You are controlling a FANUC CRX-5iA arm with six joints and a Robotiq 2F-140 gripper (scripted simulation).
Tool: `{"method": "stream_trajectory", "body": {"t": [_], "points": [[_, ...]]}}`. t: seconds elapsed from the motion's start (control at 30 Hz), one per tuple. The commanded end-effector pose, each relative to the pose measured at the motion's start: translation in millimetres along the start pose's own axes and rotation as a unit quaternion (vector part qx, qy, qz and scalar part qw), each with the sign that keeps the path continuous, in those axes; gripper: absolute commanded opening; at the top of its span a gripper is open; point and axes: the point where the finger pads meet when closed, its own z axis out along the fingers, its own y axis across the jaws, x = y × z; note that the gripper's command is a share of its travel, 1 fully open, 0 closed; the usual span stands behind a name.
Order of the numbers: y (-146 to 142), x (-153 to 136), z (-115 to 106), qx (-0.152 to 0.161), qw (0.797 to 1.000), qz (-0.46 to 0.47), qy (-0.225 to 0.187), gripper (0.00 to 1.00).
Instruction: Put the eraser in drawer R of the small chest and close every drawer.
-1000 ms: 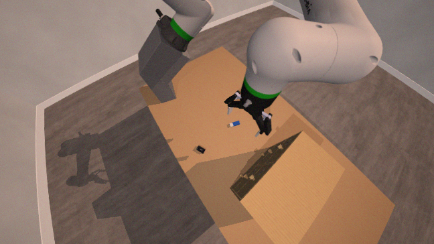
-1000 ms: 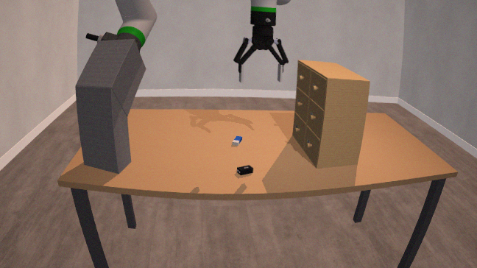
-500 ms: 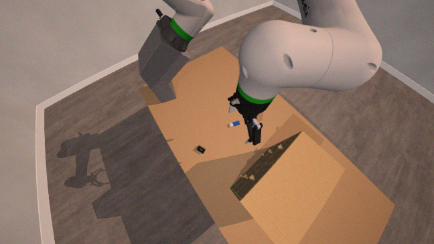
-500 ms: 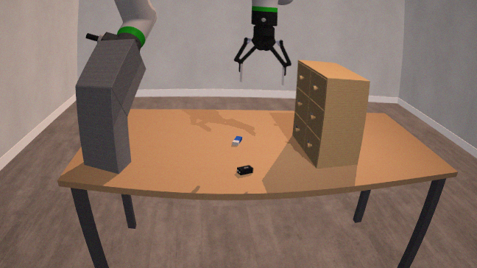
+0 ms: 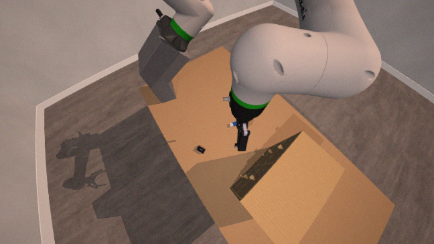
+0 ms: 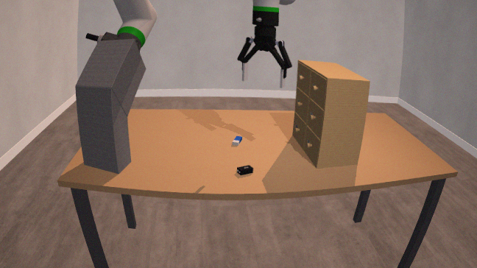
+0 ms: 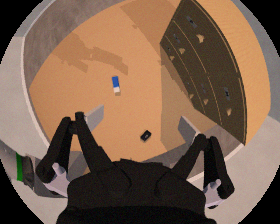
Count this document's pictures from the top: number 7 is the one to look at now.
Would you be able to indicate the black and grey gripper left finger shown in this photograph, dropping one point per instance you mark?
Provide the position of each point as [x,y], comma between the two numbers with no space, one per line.
[53,168]

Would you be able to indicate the small tan wooden chest of drawers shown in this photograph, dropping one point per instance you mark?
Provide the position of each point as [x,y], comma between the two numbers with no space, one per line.
[248,57]

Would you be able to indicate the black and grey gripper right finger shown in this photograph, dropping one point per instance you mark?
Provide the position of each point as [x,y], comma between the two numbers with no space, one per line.
[217,185]

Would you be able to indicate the brown drawer front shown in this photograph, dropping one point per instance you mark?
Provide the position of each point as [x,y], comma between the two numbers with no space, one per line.
[207,96]
[172,53]
[185,49]
[231,103]
[208,41]
[193,94]

